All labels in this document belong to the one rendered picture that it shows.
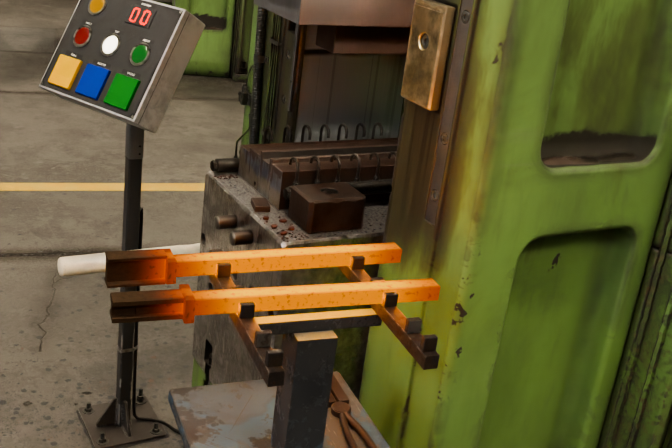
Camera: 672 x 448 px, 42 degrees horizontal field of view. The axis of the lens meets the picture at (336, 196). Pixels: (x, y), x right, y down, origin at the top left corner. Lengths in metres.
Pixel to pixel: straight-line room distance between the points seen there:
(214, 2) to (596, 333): 5.08
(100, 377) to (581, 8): 1.90
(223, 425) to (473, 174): 0.55
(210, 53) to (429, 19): 5.11
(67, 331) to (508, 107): 2.04
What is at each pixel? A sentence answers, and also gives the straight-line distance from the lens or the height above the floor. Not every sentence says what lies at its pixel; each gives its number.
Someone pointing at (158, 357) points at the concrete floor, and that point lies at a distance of 2.94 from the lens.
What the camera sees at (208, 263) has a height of 0.99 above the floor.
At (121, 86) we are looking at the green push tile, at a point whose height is 1.02.
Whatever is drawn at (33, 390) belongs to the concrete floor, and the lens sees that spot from 2.79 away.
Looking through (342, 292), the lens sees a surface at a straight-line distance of 1.22.
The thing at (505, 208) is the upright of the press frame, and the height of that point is 1.06.
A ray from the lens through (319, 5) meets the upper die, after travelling 1.60.
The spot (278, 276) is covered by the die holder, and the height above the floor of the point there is 0.85.
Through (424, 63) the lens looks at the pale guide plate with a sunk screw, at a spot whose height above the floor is 1.26.
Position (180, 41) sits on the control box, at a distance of 2.05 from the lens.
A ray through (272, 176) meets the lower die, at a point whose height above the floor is 0.97.
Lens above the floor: 1.54
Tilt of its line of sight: 20 degrees down
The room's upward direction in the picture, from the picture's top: 7 degrees clockwise
